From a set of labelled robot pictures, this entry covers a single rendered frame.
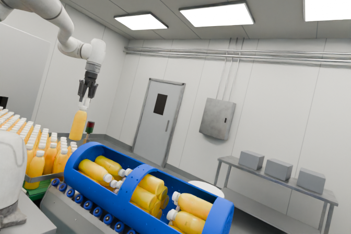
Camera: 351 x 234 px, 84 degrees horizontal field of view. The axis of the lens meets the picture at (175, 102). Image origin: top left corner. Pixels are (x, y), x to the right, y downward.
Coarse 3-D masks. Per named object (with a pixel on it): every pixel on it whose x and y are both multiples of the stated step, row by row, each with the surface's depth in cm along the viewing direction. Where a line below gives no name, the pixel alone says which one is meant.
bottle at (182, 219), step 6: (174, 216) 82; (180, 216) 80; (186, 216) 79; (192, 216) 79; (180, 222) 78; (186, 222) 77; (192, 222) 77; (198, 222) 77; (204, 222) 77; (180, 228) 78; (186, 228) 77; (192, 228) 76; (198, 228) 75
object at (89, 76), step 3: (87, 72) 121; (90, 72) 121; (87, 75) 121; (90, 75) 121; (93, 75) 122; (96, 75) 123; (84, 78) 121; (87, 78) 121; (90, 78) 123; (93, 78) 123; (96, 78) 124; (84, 81) 121; (87, 81) 121; (93, 81) 126; (90, 84) 124; (93, 84) 126
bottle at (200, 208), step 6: (180, 198) 86; (186, 198) 84; (192, 198) 84; (198, 198) 84; (180, 204) 85; (186, 204) 83; (192, 204) 82; (198, 204) 82; (204, 204) 81; (210, 204) 82; (186, 210) 83; (192, 210) 82; (198, 210) 80; (204, 210) 79; (198, 216) 80; (204, 216) 79
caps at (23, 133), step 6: (0, 108) 203; (0, 114) 178; (6, 114) 183; (12, 114) 192; (0, 120) 159; (12, 120) 170; (24, 120) 178; (6, 126) 147; (18, 126) 154; (30, 126) 166; (36, 126) 167; (24, 132) 145; (36, 132) 152; (42, 132) 159; (24, 138) 135; (30, 138) 133; (42, 138) 139; (54, 138) 146
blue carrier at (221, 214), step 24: (96, 144) 116; (72, 168) 105; (144, 168) 97; (96, 192) 94; (120, 192) 88; (168, 192) 107; (192, 192) 98; (120, 216) 88; (144, 216) 80; (216, 216) 73
